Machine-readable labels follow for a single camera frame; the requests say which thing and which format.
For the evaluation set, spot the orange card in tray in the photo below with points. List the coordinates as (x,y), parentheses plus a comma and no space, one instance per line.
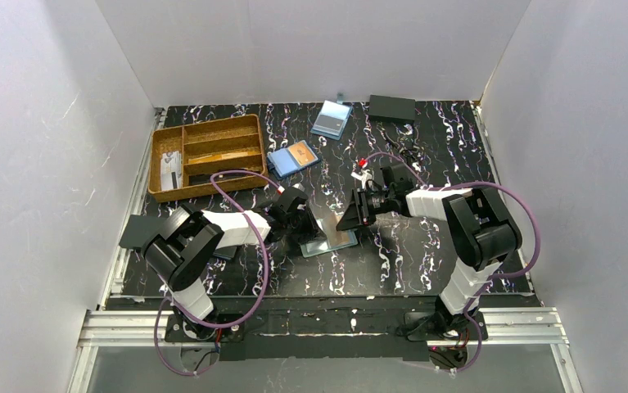
(217,157)

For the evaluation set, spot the black wallet at left edge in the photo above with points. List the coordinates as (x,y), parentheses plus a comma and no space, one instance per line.
(138,230)

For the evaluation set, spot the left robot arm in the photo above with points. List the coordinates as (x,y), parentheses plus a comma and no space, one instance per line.
(179,250)

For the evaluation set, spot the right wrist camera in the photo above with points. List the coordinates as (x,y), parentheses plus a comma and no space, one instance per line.
(362,173)

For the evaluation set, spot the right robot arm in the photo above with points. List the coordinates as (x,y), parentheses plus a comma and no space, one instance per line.
(482,230)

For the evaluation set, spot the blue card holder orange card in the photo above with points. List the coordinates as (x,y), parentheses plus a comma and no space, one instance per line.
(287,161)

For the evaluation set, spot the woven brown organizer tray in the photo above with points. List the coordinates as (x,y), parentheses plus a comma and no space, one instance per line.
(184,157)

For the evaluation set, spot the small black wallet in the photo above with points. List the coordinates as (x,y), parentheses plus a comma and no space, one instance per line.
(226,253)

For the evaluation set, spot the black box at back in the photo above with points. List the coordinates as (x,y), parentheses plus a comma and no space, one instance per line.
(392,109)

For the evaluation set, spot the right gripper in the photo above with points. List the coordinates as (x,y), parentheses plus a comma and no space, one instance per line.
(360,205)

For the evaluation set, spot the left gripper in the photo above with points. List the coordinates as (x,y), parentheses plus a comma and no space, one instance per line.
(303,223)

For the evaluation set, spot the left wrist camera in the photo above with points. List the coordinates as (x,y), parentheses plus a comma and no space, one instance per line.
(299,191)

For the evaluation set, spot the aluminium frame rail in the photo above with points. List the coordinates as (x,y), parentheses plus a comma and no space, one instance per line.
(504,326)

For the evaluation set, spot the green card holder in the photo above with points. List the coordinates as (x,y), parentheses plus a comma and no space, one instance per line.
(332,240)

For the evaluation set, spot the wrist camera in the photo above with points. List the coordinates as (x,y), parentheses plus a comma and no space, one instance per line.
(362,173)
(299,191)

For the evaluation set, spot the blue card holder grey card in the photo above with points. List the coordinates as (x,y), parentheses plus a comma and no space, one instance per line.
(331,120)

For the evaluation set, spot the black binder clips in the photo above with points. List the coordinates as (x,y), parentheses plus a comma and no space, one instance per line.
(403,147)

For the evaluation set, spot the black cards in tray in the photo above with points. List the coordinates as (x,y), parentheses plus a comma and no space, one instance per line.
(221,174)

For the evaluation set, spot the white cards in tray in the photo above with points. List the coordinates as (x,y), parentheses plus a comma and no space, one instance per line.
(171,171)

